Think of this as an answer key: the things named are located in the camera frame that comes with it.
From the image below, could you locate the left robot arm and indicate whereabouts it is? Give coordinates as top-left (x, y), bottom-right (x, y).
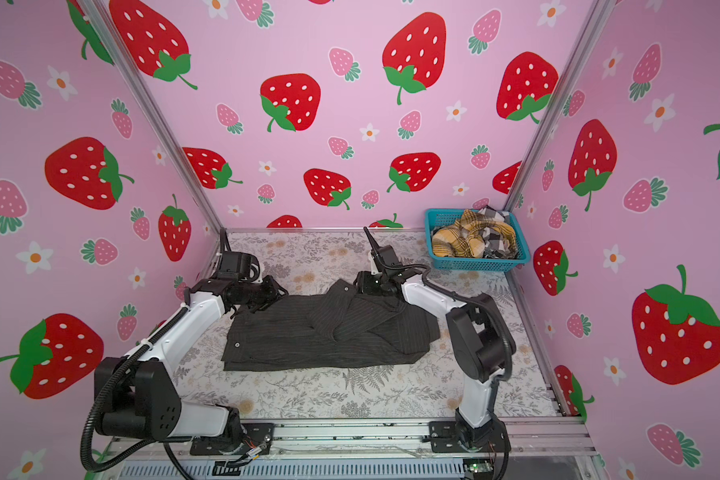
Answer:
top-left (80, 276), bottom-right (288, 478)

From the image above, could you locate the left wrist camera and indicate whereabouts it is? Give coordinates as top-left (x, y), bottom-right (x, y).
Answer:
top-left (217, 251), bottom-right (261, 282)

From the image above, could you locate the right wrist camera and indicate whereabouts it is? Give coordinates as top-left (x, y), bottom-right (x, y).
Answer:
top-left (371, 245), bottom-right (402, 272)

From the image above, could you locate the dark grey pinstripe shirt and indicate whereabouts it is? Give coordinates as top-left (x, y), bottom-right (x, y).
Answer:
top-left (221, 280), bottom-right (440, 372)

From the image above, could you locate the yellow plaid shirt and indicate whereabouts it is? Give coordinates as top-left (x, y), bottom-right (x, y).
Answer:
top-left (431, 207), bottom-right (519, 260)

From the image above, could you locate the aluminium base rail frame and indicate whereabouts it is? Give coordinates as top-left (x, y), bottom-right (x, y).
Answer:
top-left (101, 417), bottom-right (609, 479)

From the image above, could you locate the teal plastic basket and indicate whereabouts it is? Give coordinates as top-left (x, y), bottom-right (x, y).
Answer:
top-left (425, 207), bottom-right (530, 272)

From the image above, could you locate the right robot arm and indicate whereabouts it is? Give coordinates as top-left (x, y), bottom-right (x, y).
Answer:
top-left (354, 269), bottom-right (516, 455)

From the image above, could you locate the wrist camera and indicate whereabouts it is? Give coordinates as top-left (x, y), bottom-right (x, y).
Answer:
top-left (217, 251), bottom-right (261, 282)
top-left (371, 245), bottom-right (402, 272)

